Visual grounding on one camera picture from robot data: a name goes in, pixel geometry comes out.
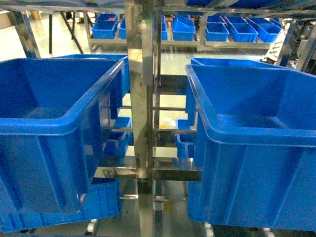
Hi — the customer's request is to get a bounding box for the distant rack of blue bins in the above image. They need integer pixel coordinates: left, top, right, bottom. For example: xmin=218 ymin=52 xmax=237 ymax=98
xmin=86 ymin=13 xmax=281 ymax=49

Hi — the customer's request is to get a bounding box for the large blue crate left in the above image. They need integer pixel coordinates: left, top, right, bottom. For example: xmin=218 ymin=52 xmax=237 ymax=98
xmin=0 ymin=58 xmax=124 ymax=214

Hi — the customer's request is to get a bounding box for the large blue crate right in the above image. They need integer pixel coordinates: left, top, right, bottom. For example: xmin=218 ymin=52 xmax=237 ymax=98
xmin=186 ymin=65 xmax=316 ymax=231

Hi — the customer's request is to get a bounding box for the stainless steel shelf post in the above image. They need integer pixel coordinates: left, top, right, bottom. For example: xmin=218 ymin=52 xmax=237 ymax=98
xmin=124 ymin=0 xmax=155 ymax=237

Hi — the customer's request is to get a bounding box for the large blue crate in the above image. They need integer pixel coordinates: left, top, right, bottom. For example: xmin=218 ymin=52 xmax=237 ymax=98
xmin=0 ymin=58 xmax=124 ymax=214
xmin=186 ymin=65 xmax=316 ymax=231

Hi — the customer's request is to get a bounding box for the blue crate lower left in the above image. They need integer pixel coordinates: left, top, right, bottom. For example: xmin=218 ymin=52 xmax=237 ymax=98
xmin=0 ymin=178 xmax=121 ymax=233

